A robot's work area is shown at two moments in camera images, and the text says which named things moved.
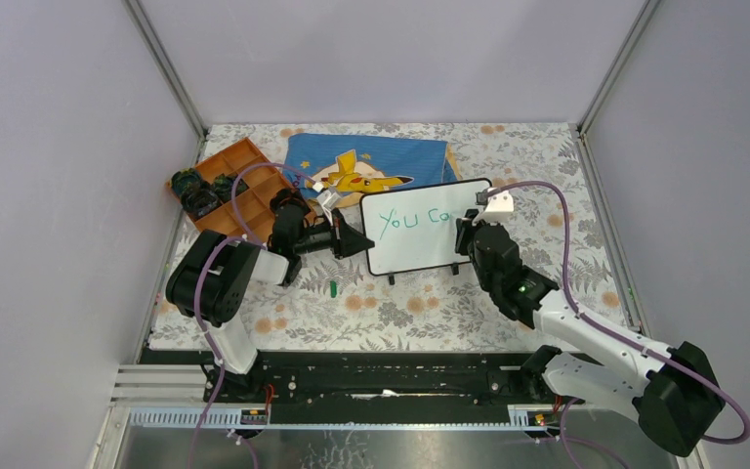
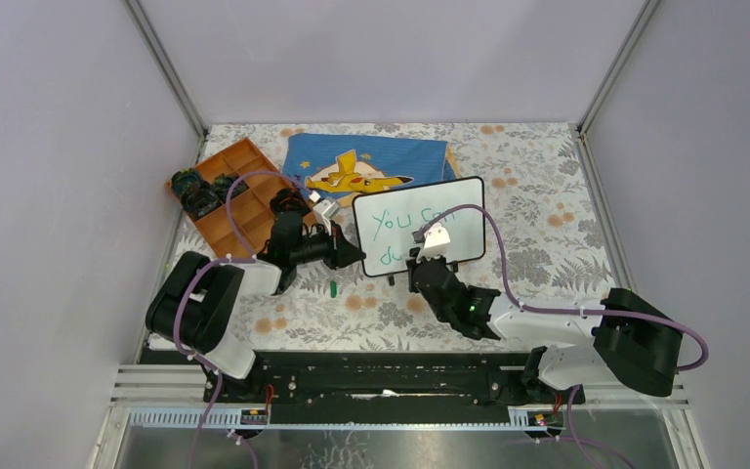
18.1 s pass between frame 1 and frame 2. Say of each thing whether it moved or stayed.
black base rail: stayed
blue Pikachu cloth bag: stayed
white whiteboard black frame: stayed
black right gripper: moved
